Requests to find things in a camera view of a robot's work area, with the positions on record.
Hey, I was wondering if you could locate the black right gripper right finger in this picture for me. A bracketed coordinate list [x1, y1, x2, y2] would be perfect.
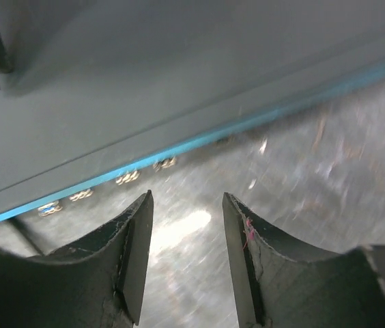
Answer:
[223, 193, 385, 327]

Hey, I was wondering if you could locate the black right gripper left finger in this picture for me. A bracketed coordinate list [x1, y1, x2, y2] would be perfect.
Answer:
[0, 192, 154, 327]

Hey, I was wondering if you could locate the long black cable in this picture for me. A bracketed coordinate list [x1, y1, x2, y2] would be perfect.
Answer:
[8, 217, 46, 257]

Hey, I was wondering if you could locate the dark grey network switch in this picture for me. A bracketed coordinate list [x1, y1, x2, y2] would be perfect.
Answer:
[0, 1, 385, 221]

